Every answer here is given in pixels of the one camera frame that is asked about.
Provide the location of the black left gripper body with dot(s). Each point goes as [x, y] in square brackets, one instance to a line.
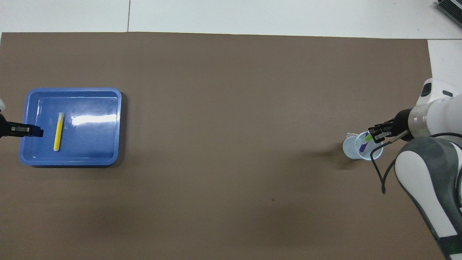
[3, 126]

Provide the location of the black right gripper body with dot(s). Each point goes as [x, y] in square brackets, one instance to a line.
[402, 124]

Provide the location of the green pen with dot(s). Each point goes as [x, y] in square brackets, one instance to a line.
[367, 138]

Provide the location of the purple pen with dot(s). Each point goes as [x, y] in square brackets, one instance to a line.
[364, 146]

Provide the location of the yellow pen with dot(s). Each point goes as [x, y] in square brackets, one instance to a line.
[58, 131]

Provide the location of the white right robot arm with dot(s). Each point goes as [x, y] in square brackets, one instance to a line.
[429, 169]

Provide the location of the translucent plastic cup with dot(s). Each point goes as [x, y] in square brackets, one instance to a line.
[349, 148]

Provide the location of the blue plastic tray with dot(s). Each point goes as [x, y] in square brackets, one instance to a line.
[90, 144]

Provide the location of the grey striped device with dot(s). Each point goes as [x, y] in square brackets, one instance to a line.
[451, 7]

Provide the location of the brown table mat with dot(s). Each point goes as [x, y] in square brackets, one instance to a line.
[231, 144]

